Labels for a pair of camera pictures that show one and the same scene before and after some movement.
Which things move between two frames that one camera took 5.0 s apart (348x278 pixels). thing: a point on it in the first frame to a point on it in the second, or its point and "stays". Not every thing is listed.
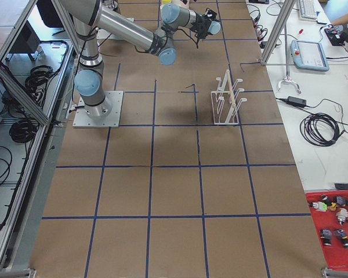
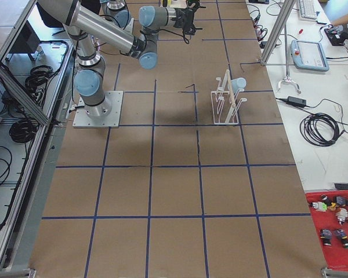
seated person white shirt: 347,19 stays
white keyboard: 308,10 stays
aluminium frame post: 287,8 stays
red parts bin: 336,214 stays
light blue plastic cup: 214,27 to 238,83
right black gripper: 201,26 to 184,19
